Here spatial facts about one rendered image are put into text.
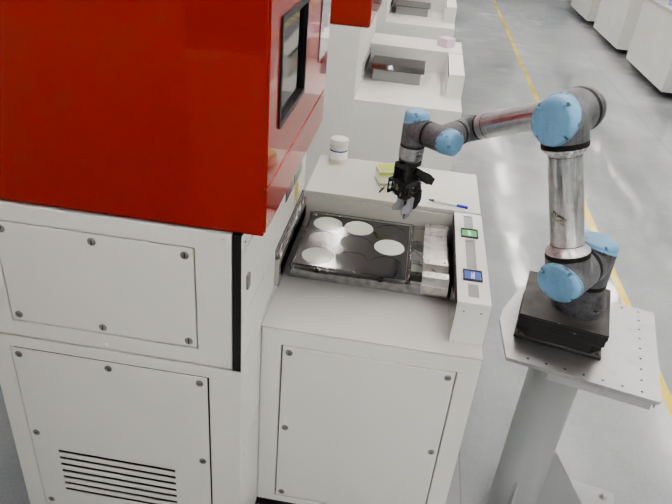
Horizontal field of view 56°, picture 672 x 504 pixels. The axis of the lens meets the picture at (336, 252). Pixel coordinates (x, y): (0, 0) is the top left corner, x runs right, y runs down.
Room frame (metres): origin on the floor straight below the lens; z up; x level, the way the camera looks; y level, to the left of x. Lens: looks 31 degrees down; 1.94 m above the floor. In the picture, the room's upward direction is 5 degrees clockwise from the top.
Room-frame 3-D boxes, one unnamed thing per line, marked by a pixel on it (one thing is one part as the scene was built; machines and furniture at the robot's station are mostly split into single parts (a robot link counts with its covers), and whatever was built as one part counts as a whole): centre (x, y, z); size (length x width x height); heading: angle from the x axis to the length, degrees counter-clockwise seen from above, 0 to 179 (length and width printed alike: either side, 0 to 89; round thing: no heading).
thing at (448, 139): (1.78, -0.29, 1.30); 0.11 x 0.11 x 0.08; 47
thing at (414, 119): (1.83, -0.20, 1.30); 0.09 x 0.08 x 0.11; 47
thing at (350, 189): (2.18, -0.20, 0.89); 0.62 x 0.35 x 0.14; 84
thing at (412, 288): (1.68, -0.11, 0.84); 0.50 x 0.02 x 0.03; 84
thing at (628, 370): (1.55, -0.74, 0.75); 0.45 x 0.44 x 0.13; 71
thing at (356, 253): (1.81, -0.06, 0.90); 0.34 x 0.34 x 0.01; 84
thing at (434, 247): (1.80, -0.33, 0.87); 0.36 x 0.08 x 0.03; 174
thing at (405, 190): (1.83, -0.20, 1.14); 0.09 x 0.08 x 0.12; 137
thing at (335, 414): (1.88, -0.17, 0.41); 0.97 x 0.64 x 0.82; 174
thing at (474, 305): (1.71, -0.42, 0.89); 0.55 x 0.09 x 0.14; 174
